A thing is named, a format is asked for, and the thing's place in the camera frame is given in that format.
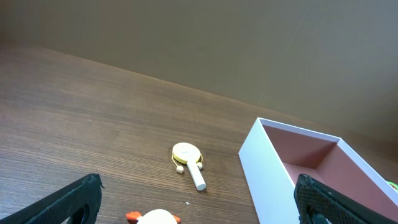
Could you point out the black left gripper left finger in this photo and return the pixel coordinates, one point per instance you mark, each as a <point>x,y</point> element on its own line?
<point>78,202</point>

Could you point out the yellow wooden rattle drum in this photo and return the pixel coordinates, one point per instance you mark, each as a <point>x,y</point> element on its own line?
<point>184,153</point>

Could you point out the green ball red numbers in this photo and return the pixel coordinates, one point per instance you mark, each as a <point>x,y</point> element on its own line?
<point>393,185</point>

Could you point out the pink pig plush toy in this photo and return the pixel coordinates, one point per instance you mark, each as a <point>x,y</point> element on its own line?
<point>157,216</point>

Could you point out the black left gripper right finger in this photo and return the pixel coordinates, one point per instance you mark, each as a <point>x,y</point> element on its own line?
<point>318,203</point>

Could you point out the white box pink inside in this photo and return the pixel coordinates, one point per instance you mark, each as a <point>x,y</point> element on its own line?
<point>274,154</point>

